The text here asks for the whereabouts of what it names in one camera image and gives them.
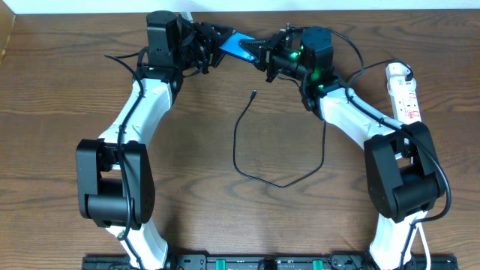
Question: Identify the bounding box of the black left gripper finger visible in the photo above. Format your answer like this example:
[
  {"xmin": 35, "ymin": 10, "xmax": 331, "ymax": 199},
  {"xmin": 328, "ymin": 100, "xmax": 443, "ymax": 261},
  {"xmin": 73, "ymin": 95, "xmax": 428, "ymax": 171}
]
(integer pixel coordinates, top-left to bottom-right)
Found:
[
  {"xmin": 208, "ymin": 50, "xmax": 225, "ymax": 68},
  {"xmin": 204, "ymin": 22, "xmax": 235, "ymax": 51}
]

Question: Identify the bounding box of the white power strip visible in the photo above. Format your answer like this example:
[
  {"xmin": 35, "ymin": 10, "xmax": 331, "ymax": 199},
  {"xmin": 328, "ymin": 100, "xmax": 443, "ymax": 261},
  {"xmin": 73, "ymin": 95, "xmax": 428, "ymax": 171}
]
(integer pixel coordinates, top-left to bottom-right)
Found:
[{"xmin": 385, "ymin": 61, "xmax": 423, "ymax": 127}]

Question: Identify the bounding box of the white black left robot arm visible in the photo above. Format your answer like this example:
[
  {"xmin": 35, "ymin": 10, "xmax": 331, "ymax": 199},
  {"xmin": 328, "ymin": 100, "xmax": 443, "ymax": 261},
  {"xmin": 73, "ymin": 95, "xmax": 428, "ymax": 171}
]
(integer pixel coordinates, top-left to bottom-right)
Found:
[{"xmin": 76, "ymin": 10, "xmax": 235, "ymax": 269}]

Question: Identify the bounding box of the white power strip cord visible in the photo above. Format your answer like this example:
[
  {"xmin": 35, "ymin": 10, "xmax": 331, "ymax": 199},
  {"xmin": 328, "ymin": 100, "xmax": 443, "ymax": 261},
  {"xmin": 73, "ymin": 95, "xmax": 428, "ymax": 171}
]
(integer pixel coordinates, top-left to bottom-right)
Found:
[{"xmin": 410, "ymin": 155, "xmax": 432, "ymax": 270}]

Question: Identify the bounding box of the black USB charging cable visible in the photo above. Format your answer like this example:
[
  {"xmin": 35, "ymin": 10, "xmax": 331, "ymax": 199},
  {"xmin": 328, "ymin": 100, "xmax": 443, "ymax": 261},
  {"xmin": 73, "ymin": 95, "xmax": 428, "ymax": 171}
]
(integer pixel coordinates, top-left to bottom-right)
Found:
[{"xmin": 232, "ymin": 58, "xmax": 415, "ymax": 189}]

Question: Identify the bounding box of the blue Galaxy smartphone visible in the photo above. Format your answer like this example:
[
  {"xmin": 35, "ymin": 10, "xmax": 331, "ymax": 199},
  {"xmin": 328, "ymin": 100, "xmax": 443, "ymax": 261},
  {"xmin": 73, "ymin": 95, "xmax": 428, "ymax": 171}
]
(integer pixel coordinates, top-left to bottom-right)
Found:
[{"xmin": 220, "ymin": 32, "xmax": 256, "ymax": 63}]

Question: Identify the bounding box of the white USB charger adapter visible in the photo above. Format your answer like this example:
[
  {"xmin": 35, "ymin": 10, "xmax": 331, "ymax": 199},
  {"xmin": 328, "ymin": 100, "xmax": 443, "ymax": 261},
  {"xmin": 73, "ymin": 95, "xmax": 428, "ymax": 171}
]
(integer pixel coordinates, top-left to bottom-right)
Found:
[{"xmin": 385, "ymin": 62, "xmax": 417, "ymax": 96}]

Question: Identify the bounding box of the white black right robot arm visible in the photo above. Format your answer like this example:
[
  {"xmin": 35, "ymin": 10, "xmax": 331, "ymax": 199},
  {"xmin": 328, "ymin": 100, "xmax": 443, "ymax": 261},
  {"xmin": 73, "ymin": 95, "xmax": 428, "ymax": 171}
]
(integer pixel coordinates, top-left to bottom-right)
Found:
[{"xmin": 223, "ymin": 26, "xmax": 452, "ymax": 269}]

